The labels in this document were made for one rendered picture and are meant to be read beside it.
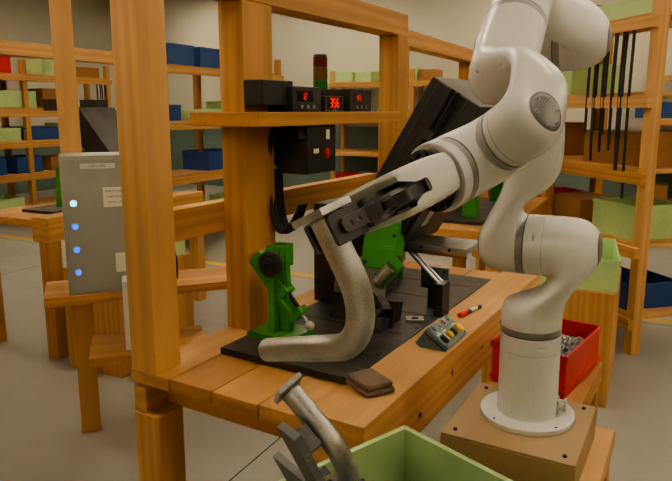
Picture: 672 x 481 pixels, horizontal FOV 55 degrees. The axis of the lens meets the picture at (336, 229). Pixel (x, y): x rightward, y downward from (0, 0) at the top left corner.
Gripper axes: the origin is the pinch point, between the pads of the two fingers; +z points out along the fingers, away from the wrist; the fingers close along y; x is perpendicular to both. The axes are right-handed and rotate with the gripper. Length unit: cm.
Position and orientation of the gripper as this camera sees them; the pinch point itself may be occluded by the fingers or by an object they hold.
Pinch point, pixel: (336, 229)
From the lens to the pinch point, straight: 64.3
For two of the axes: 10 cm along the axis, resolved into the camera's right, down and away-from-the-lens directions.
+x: 4.4, 9.0, 0.3
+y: 5.5, -2.4, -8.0
